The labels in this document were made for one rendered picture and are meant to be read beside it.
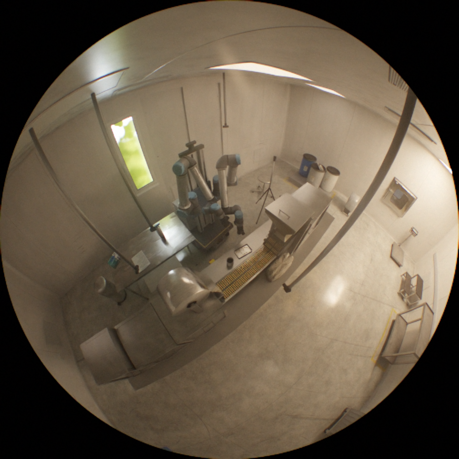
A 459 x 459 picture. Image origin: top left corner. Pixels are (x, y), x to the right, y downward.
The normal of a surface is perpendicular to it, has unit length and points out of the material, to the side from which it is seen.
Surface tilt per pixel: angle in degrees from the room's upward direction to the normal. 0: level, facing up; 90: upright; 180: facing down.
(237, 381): 0
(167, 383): 0
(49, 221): 90
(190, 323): 0
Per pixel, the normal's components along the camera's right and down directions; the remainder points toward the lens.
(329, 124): -0.76, 0.53
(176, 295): -0.21, -0.45
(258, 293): -0.02, -0.60
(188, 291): 0.16, -0.71
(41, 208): 0.65, 0.60
